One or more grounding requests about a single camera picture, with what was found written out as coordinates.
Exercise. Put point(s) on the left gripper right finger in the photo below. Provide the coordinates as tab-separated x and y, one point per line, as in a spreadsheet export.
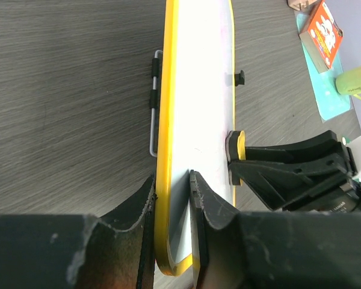
235	249

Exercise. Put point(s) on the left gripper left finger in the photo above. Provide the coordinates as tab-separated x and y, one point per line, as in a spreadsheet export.
81	250

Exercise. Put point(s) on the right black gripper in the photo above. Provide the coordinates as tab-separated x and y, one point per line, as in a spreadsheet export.
310	175

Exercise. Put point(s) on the yellow black eraser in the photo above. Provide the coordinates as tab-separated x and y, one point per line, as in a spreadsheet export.
235	146

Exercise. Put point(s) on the yellow framed whiteboard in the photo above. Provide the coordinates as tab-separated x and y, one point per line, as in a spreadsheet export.
192	112

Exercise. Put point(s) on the teal silicone mat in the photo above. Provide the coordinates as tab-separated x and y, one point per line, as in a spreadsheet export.
329	102

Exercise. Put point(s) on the yellow-green paper cup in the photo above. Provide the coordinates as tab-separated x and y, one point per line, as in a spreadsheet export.
349	83

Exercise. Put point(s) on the orange toy box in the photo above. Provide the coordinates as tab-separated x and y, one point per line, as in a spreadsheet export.
321	37

